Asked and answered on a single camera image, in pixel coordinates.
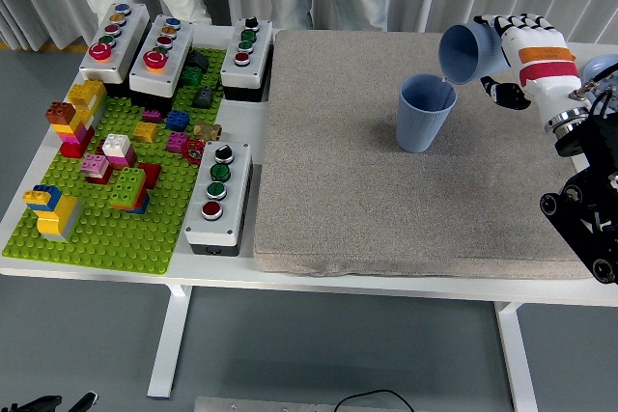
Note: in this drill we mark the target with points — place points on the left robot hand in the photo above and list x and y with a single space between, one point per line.
46 404

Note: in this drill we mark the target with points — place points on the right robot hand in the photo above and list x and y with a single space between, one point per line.
541 60

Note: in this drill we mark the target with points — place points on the blue ribbed cup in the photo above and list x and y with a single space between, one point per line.
463 55
420 127

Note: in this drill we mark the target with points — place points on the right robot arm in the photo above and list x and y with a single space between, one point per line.
594 151

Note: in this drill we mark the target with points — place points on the blue plate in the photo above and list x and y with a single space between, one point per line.
601 66

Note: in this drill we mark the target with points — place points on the white table leg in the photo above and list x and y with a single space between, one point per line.
519 359
169 335

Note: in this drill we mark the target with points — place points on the green studded baseplate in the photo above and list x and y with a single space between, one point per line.
120 238

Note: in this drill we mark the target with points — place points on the yellow and blue brick stack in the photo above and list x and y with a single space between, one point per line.
55 219

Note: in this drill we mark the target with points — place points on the grey-brown mat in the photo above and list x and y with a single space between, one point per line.
338 166

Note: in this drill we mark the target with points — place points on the green-topped brick stack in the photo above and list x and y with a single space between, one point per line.
128 187

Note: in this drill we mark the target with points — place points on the pink-topped brick stack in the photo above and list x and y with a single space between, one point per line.
95 168

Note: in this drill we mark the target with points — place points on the red brick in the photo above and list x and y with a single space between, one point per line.
152 173

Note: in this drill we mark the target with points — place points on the white-topped pink brick stack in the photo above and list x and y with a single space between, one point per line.
118 149

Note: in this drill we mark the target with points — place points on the brown-topped brick tower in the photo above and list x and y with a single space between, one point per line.
70 129

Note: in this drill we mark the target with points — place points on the four-button control box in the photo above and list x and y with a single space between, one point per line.
258 52
236 180

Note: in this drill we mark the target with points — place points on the magenta brick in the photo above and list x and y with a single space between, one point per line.
152 116
176 142

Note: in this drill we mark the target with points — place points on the yellow and white brick stack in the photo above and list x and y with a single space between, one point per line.
87 92

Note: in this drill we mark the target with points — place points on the brass valve with red handwheel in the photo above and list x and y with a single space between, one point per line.
207 130

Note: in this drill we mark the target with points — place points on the dark grey brick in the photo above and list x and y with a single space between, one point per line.
204 97
198 61

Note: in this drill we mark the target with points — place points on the dark green brick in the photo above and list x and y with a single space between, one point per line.
191 76

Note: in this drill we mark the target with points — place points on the five-button control box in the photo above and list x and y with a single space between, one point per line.
178 50
125 35

